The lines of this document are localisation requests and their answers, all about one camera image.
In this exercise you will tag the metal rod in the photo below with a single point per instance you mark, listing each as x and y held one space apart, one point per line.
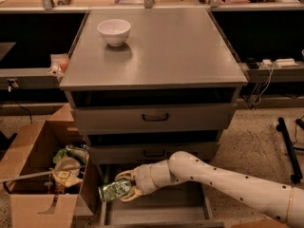
40 174

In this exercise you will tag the black stand leg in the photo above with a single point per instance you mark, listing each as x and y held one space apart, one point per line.
297 175

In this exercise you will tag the crushed green can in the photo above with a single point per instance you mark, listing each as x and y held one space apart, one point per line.
114 190

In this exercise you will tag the top grey drawer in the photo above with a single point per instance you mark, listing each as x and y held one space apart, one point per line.
152 118

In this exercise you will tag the middle grey drawer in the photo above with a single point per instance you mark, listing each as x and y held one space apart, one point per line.
115 154

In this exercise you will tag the grey drawer cabinet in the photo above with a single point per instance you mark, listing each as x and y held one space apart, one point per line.
171 57

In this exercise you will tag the green snack bag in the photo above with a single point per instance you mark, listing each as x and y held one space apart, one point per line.
72 151

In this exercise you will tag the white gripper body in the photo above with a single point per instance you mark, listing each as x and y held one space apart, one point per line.
142 179

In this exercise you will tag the white power strip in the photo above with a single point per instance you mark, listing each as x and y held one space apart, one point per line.
285 63

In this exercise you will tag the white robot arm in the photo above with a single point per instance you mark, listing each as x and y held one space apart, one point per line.
276 200

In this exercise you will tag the clear packet with orange item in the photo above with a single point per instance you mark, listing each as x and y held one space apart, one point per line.
58 65

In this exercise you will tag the bottom grey drawer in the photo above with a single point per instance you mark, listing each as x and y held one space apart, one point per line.
175 206

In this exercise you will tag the round white plate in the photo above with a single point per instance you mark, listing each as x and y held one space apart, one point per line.
68 164

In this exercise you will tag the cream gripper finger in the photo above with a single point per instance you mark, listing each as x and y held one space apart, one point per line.
127 175
134 193

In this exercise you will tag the cardboard box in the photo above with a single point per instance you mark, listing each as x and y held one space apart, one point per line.
24 203

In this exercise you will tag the white ceramic bowl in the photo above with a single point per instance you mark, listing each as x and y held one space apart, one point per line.
114 31

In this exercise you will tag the grey drawer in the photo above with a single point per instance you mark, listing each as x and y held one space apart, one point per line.
152 118
175 206
115 154

